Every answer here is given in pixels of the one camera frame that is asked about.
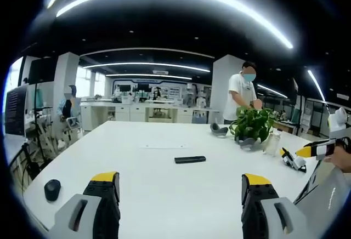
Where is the white office chair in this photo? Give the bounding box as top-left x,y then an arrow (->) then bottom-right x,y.
65,115 -> 84,141

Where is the black remote control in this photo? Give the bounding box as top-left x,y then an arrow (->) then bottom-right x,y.
174,155 -> 207,165

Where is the green potted plant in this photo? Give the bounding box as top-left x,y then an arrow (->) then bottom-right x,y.
229,106 -> 278,144

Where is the long white counter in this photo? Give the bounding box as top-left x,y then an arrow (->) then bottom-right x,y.
79,100 -> 220,124

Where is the grey curved holder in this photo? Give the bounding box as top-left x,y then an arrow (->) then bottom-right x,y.
239,137 -> 261,151
210,123 -> 229,139

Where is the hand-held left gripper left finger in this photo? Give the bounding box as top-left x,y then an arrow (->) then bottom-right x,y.
48,171 -> 121,239

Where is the black computer mouse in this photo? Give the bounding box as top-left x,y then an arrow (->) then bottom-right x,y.
44,179 -> 61,202

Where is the black screen on stand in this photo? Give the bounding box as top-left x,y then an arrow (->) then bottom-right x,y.
29,58 -> 57,85

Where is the person's right hand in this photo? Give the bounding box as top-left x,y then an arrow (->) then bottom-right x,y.
323,145 -> 351,173

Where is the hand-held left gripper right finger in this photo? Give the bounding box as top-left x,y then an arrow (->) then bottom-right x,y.
241,173 -> 308,239

